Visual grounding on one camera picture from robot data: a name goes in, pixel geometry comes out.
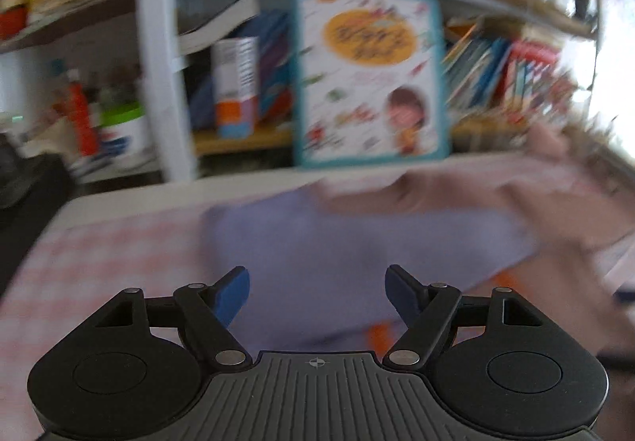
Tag purple and pink sweater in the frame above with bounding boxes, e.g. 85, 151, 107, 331
200, 123, 635, 353

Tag pink checkered table mat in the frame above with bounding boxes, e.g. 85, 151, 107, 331
0, 152, 635, 441

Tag white tub green lid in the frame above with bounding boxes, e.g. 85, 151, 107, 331
100, 102, 152, 173

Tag black box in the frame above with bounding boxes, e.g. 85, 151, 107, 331
0, 134, 75, 294

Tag children's picture book teal border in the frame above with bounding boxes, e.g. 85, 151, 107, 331
292, 0, 450, 168

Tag white orange medicine box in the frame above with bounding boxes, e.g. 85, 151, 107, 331
212, 37, 260, 139

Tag red tassel ornament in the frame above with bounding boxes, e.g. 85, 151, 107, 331
67, 69, 99, 156

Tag red thick dictionary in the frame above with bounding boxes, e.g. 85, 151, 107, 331
510, 40, 561, 66

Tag white bookshelf frame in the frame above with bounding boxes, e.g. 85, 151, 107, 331
0, 0, 607, 184

